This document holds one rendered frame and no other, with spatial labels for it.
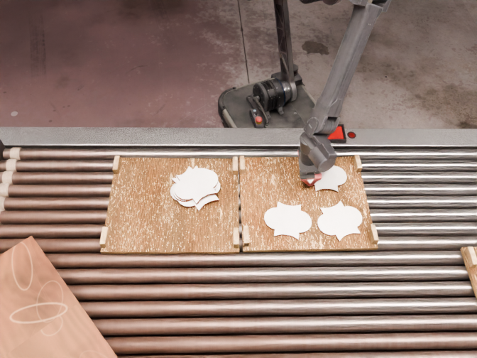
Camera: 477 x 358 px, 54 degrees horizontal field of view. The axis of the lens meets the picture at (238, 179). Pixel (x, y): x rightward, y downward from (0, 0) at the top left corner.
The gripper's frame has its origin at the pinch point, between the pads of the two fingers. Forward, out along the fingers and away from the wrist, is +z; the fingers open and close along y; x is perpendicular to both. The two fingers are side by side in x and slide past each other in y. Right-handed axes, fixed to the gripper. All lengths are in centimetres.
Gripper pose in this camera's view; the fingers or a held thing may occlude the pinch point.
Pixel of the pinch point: (309, 175)
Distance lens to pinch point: 156.6
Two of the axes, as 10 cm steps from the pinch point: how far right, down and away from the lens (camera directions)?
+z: 1.2, 5.5, 8.2
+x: -9.9, 0.7, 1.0
